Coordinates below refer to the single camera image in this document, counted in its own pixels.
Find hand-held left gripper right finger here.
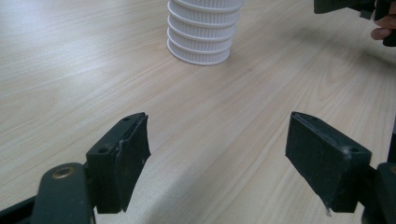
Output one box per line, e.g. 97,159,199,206
285,111,374,216

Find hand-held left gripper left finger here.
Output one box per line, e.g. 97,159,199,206
85,112,152,215

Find stack of white paper cups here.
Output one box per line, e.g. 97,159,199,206
166,0,245,66

